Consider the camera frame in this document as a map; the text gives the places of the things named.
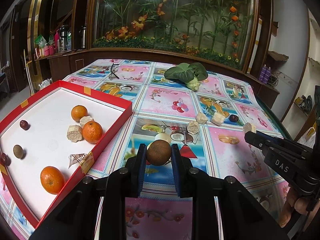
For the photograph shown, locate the right human hand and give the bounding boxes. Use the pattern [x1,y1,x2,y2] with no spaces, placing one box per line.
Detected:
[278,184,309,228]

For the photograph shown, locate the orange tangerine gripped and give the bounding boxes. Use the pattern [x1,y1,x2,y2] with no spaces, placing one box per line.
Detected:
[40,166,65,195]

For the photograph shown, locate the artificial flower glass display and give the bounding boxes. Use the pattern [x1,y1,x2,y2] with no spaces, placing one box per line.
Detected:
[93,0,255,69]

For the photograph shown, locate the purple bottles on shelf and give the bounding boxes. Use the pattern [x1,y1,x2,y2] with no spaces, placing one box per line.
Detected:
[258,65,271,84]

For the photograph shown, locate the pink containers on shelf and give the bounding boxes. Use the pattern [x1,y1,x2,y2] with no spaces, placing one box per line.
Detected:
[34,34,56,59]

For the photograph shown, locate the orange tangerine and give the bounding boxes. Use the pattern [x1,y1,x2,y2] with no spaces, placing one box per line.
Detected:
[71,105,88,122]
[82,121,104,144]

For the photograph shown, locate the brown round longan fruit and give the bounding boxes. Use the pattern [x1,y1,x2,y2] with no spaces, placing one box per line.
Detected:
[13,145,24,159]

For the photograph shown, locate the colourful printed tablecloth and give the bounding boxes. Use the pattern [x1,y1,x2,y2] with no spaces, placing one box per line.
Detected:
[1,59,289,239]

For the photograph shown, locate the red gift box lid tray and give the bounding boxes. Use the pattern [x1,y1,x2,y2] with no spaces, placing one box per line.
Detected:
[1,80,132,227]

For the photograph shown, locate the black eyeglasses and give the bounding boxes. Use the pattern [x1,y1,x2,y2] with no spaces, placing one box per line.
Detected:
[108,63,120,80]

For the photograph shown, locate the red jujube date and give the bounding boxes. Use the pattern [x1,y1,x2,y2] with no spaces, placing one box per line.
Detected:
[20,120,30,131]
[0,153,11,166]

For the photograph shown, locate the steel thermos bottle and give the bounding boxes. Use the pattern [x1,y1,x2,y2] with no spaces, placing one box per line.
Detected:
[59,25,69,52]

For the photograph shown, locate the green leafy bok choy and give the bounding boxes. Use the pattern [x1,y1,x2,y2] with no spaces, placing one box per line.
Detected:
[164,62,208,92]

